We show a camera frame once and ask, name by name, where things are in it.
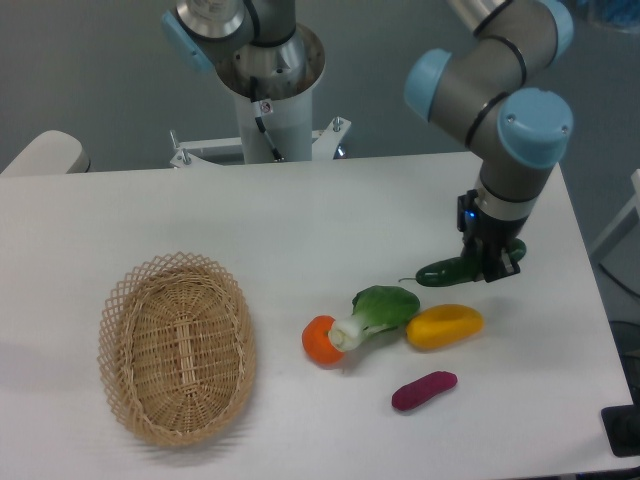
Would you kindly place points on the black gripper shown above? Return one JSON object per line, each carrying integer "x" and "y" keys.
{"x": 488, "y": 224}

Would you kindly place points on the dark green cucumber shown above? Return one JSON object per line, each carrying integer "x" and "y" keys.
{"x": 452, "y": 271}

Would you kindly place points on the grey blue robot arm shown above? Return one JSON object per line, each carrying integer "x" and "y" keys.
{"x": 482, "y": 100}

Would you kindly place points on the yellow mango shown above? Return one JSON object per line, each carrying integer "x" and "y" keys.
{"x": 443, "y": 325}

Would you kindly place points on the green bok choy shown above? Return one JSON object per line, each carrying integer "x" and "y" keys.
{"x": 375, "y": 309}

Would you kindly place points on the purple sweet potato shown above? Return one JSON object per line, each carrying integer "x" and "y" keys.
{"x": 422, "y": 390}

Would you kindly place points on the white furniture leg right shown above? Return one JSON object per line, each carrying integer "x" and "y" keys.
{"x": 621, "y": 224}

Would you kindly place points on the orange round fruit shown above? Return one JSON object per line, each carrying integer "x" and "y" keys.
{"x": 316, "y": 343}

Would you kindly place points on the black device at table edge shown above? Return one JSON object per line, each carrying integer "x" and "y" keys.
{"x": 622, "y": 429}

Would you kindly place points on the woven wicker basket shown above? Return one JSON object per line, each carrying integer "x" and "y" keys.
{"x": 177, "y": 354}

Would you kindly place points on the white chair armrest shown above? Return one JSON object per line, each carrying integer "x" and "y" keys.
{"x": 51, "y": 153}

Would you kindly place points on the white metal base frame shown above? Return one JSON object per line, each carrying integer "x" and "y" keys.
{"x": 324, "y": 145}

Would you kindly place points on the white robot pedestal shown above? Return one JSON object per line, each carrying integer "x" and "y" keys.
{"x": 272, "y": 89}

